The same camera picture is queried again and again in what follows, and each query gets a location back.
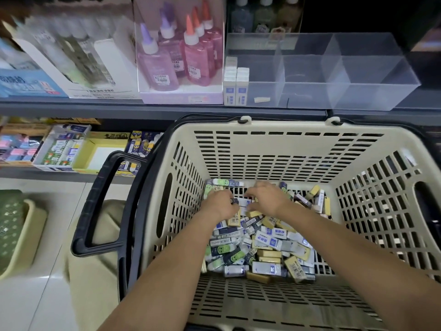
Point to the yellow empty display box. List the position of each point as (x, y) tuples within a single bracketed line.
[(100, 155)]

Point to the pink stationery packets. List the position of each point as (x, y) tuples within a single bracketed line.
[(20, 144)]

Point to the yellow plastic basket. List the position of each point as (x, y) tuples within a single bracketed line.
[(36, 234)]

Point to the pink glue bottle purple cap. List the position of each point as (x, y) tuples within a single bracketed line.
[(173, 48), (158, 69)]

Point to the person's right hand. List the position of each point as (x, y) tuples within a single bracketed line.
[(271, 200)]

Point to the grey store shelves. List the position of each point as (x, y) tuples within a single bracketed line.
[(83, 109)]

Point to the beige shopping basket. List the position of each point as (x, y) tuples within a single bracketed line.
[(227, 303)]

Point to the person's right forearm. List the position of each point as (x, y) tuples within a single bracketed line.
[(365, 272)]

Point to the person's left forearm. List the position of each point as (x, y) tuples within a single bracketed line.
[(158, 286)]

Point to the translucent glue bottle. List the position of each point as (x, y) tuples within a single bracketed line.
[(241, 15), (289, 13), (265, 15)]

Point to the white glue display box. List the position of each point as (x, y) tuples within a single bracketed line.
[(117, 65)]

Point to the row of clear glue bottles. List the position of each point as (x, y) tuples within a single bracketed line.
[(69, 51)]

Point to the clear plastic divider tray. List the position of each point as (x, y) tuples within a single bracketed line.
[(358, 79)]

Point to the pink glue bottle orange cap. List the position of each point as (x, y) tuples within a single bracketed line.
[(212, 48), (198, 62), (218, 31)]

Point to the green plastic basket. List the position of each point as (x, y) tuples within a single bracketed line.
[(10, 227)]

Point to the pink glue display box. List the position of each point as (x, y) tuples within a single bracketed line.
[(179, 96)]

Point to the pile of erasers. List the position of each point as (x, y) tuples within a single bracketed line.
[(262, 251)]

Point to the white eraser display box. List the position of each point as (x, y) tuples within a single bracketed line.
[(60, 148)]

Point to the dark blue yellow packets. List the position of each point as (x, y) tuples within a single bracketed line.
[(141, 149)]

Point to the person's left hand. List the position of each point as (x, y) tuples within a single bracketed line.
[(217, 207)]

